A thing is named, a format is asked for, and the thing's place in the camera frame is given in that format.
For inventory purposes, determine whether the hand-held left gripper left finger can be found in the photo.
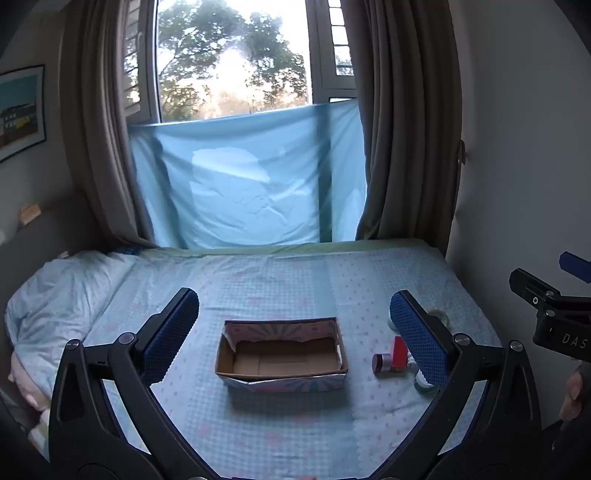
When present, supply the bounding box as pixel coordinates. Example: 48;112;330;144
48;287;200;479

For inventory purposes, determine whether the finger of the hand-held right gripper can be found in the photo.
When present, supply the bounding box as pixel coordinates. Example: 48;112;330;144
558;251;591;280
509;268;563;311

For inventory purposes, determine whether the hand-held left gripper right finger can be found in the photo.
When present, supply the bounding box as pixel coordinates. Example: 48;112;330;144
383;290;543;479

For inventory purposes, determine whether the red inhaler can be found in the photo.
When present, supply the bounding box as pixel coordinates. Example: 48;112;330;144
391;335;410;371

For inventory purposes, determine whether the clear tape roll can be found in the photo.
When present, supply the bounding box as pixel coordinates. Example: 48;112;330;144
387;310;452;334

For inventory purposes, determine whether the white round jar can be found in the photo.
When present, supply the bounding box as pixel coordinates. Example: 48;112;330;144
412;367;440;394

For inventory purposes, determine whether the patterned cardboard box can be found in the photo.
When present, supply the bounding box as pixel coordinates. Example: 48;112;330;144
215;316;350;394

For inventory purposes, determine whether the person's right hand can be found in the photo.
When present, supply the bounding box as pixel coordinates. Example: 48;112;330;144
558;367;591;422

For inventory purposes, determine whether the light blue duvet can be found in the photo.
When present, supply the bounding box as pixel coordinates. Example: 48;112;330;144
4;250;140;412

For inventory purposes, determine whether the checkered bed sheet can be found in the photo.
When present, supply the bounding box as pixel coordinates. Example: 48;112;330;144
28;239;505;480

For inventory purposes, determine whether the pink pillow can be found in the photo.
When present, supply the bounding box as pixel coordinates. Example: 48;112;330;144
8;354;52;412

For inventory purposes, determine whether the light blue cloth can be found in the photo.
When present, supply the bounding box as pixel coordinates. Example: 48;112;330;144
128;100;369;251

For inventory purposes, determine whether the grey-brown curtain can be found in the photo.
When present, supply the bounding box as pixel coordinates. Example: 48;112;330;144
59;0;161;249
352;0;468;256

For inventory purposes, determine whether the window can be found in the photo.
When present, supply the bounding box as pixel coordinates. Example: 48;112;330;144
124;0;360;126

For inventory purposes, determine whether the framed wall picture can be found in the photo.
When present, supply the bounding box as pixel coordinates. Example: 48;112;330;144
0;64;47;163

